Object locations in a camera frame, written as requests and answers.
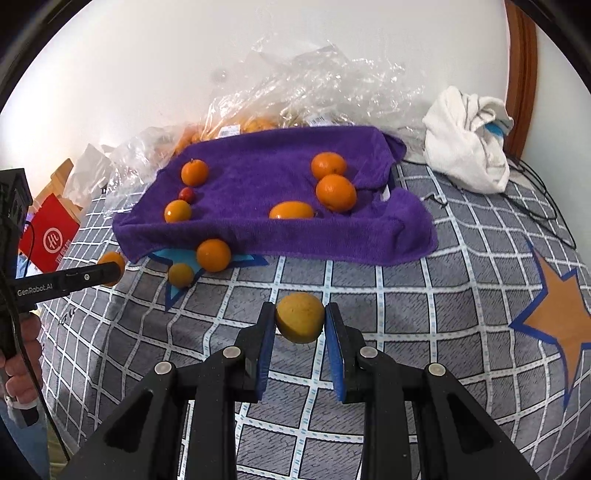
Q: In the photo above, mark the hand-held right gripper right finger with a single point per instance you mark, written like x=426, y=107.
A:
x=336, y=355

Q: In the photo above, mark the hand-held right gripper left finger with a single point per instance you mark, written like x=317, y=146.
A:
x=264, y=350

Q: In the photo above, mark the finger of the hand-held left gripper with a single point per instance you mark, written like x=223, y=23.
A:
x=87, y=278

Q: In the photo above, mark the small orange tangerine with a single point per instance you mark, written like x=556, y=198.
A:
x=213, y=254
x=114, y=258
x=328, y=165
x=178, y=211
x=292, y=211
x=194, y=172

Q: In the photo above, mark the yellowish citrus fruit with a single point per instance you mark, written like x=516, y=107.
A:
x=300, y=317
x=180, y=274

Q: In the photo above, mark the small red fruit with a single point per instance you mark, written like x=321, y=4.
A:
x=187, y=194

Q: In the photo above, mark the large orange tangerine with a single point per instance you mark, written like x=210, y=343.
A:
x=336, y=192

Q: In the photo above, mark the purple towel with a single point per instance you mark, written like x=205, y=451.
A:
x=258, y=175

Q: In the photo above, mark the person's left forearm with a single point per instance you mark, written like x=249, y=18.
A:
x=25, y=443

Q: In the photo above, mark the person's left hand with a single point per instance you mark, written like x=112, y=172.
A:
x=27, y=369

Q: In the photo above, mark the red paper bag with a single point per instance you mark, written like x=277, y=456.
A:
x=48, y=235

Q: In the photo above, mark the white plastic bag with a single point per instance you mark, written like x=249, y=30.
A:
x=90, y=173

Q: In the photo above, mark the grey checked star blanket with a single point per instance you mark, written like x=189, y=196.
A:
x=415, y=300

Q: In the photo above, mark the small clear plastic bag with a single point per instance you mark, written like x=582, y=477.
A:
x=143, y=152

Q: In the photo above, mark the bagged oranges pile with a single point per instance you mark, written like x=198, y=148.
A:
x=221, y=129

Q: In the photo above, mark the white crumpled cloth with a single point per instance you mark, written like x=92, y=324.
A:
x=461, y=143

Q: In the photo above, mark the large clear plastic bag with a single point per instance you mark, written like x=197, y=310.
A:
x=314, y=78

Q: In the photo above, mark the brown wooden door frame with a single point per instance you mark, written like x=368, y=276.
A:
x=521, y=78

